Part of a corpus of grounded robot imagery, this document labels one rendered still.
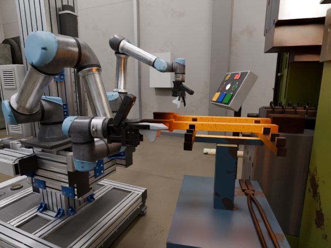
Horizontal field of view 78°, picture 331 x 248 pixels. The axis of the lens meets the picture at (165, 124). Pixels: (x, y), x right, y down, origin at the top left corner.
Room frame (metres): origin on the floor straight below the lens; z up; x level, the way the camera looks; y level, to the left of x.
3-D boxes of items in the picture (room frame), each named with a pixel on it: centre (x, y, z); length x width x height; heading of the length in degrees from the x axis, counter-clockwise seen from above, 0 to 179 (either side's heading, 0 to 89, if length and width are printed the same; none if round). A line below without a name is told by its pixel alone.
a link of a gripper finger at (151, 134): (0.63, 0.04, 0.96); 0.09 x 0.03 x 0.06; 68
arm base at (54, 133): (1.09, 0.61, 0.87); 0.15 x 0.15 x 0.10
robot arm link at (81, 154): (0.72, 0.28, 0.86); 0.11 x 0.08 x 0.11; 145
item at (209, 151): (1.40, -0.50, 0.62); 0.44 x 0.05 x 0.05; 75
